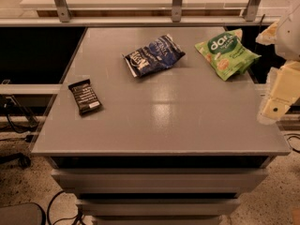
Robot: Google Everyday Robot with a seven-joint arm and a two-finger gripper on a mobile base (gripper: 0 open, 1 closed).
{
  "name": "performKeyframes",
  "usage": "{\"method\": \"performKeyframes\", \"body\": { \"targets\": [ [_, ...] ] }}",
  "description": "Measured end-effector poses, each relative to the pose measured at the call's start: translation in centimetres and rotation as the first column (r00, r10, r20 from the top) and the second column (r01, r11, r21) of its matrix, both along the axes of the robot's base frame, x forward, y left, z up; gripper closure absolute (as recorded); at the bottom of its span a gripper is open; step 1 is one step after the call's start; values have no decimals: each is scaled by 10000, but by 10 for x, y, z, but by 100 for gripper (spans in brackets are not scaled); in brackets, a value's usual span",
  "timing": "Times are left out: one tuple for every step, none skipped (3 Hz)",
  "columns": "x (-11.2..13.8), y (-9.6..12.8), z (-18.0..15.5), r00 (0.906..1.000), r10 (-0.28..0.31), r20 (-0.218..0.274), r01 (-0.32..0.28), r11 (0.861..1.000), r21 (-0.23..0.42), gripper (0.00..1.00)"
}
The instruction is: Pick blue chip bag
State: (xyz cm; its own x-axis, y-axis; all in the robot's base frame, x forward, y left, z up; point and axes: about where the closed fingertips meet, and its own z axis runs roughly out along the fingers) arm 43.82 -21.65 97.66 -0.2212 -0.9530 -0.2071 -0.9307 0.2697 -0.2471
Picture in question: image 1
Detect black office chair base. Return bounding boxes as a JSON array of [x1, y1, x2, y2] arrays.
[[0, 94, 40, 170]]

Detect black cable at right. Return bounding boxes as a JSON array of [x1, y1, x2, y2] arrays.
[[283, 132, 300, 154]]

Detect right metal bracket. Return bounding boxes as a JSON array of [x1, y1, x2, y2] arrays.
[[243, 0, 262, 22]]

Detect black floor cable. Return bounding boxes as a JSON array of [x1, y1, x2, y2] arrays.
[[46, 189, 85, 225]]

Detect green snack bag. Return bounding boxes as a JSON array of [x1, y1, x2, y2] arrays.
[[195, 29, 260, 81]]

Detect black snack bar wrapper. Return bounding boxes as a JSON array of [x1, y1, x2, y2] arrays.
[[68, 79, 102, 115]]

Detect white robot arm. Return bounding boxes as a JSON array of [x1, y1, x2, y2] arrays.
[[256, 1, 300, 125]]

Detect grey drawer cabinet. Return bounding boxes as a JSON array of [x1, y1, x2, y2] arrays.
[[33, 27, 289, 225]]

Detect blue chip bag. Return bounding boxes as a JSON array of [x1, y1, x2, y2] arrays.
[[123, 34, 186, 78]]

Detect metal bracket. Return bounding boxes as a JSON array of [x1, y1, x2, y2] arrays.
[[171, 0, 183, 23], [53, 0, 71, 23], [243, 0, 262, 22]]

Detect left metal bracket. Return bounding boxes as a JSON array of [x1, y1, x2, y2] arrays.
[[53, 0, 71, 23]]

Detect middle metal bracket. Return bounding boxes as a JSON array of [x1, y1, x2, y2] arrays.
[[171, 0, 183, 23]]

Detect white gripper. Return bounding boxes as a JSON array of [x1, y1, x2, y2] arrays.
[[257, 60, 300, 125]]

